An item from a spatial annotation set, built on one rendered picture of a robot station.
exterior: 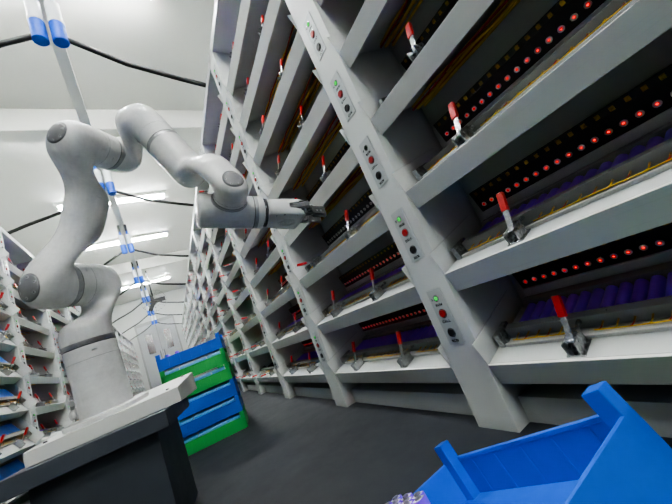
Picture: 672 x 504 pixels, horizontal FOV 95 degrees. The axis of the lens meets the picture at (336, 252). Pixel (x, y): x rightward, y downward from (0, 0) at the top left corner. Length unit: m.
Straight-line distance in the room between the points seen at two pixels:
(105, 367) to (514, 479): 0.93
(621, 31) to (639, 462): 0.44
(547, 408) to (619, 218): 0.37
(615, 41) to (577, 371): 0.45
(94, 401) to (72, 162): 0.60
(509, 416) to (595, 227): 0.39
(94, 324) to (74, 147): 0.46
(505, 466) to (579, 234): 0.33
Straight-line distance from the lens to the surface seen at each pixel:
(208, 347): 1.75
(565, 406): 0.72
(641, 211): 0.53
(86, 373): 1.05
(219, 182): 0.74
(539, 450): 0.49
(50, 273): 1.05
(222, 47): 1.86
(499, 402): 0.74
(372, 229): 0.81
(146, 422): 0.92
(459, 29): 0.66
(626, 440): 0.39
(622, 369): 0.61
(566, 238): 0.56
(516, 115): 0.57
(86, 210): 1.07
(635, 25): 0.54
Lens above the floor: 0.33
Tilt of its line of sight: 11 degrees up
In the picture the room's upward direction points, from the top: 22 degrees counter-clockwise
